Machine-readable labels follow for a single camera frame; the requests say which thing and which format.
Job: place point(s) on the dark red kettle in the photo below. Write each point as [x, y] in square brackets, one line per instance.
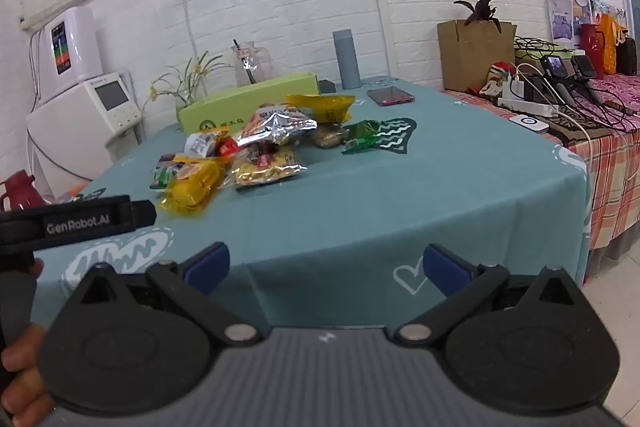
[17, 189]

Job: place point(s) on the flower plant in glass vase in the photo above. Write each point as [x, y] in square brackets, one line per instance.
[192, 72]

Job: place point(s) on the plaid tablecloth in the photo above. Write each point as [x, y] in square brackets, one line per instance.
[615, 187]

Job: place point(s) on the flat yellow snack packet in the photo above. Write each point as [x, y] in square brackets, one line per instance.
[322, 107]

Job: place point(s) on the green candy packet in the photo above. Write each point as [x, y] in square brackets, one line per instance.
[362, 137]

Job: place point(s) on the wall picture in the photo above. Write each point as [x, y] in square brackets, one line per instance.
[560, 19]

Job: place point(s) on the lime green cardboard box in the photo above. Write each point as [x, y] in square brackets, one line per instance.
[225, 107]

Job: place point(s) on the white power strip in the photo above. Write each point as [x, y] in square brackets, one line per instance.
[530, 106]

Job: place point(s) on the pink floral cloth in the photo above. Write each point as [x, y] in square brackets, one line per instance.
[625, 92]

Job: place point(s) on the purple leafy plant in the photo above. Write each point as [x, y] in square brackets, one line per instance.
[484, 9]

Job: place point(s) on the brown cardboard box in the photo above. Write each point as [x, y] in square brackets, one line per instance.
[470, 57]

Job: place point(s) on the white appliance with screen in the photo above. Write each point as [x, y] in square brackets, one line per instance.
[75, 127]

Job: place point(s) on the red thermos jug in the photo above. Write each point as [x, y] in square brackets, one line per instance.
[592, 44]

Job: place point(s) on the small black box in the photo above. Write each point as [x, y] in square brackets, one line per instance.
[327, 87]

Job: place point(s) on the silver foil snack packet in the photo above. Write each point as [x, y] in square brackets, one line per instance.
[280, 127]

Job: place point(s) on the black handheld camera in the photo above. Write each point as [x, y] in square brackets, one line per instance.
[584, 67]
[555, 67]

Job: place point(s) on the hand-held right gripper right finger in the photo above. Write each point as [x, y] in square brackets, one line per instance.
[445, 269]

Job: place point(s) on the yellow green storage box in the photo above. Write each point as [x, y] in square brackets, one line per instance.
[530, 57]

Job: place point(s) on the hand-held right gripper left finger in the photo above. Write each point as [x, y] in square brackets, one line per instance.
[207, 264]

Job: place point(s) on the green red snack packet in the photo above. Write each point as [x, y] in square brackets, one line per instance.
[165, 174]

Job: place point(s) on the black straw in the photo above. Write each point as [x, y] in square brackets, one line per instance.
[245, 62]

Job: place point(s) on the phone in pink case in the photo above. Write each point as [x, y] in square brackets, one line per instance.
[390, 96]

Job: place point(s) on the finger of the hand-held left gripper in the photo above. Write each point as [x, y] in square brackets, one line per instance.
[144, 214]

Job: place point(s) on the clear packet of brown pastry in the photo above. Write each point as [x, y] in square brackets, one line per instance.
[327, 137]

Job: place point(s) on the small white snack packet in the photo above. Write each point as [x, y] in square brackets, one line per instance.
[200, 143]

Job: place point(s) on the red white plush toy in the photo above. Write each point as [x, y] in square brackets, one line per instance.
[497, 77]

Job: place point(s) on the person's left hand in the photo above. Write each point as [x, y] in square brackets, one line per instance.
[22, 377]

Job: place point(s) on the grey thermos bottle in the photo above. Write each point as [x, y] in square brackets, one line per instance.
[347, 57]

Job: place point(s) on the glass pitcher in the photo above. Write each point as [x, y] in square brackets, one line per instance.
[257, 69]

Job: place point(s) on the teal tablecloth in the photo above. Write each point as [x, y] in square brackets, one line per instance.
[400, 207]

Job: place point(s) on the orange bag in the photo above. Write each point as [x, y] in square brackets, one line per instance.
[609, 47]

